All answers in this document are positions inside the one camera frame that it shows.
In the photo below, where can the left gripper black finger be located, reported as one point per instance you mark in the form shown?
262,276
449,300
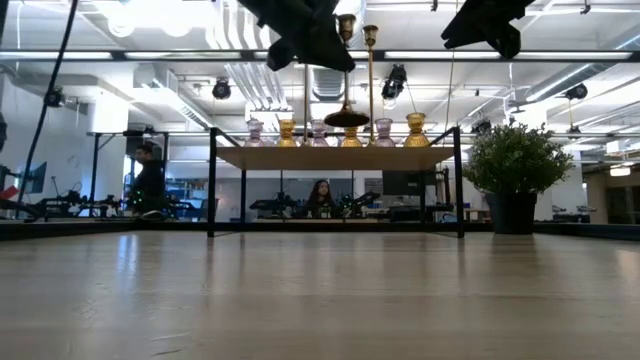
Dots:
281,55
325,50

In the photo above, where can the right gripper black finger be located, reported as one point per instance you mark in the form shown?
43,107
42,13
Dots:
507,42
475,27

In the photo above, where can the amber ribbed glass candle holder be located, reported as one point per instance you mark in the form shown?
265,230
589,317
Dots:
286,137
351,140
416,135

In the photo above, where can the pink ribbed glass candle holder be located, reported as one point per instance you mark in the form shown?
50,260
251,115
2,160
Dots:
319,137
254,137
383,137

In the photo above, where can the black tabletop robot arm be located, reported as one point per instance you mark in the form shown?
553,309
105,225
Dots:
362,201
75,204
275,204

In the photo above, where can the ceiling vent grille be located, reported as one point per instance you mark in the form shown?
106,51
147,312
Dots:
327,82

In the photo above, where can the black ceiling spotlight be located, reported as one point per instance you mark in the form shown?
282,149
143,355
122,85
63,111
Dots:
577,91
481,126
55,97
394,82
221,90

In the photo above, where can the wooden shelf black metal legs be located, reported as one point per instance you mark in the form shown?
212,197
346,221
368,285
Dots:
300,159

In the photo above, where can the green potted plant black pot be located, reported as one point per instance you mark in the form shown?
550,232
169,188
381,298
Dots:
515,160

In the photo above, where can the person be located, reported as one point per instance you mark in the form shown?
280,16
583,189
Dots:
149,180
321,200

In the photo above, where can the dark computer monitor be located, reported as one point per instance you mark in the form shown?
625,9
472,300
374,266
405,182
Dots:
400,182

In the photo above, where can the red flat item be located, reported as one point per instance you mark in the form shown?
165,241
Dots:
9,193

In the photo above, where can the black aluminium table frame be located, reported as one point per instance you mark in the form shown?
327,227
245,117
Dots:
75,229

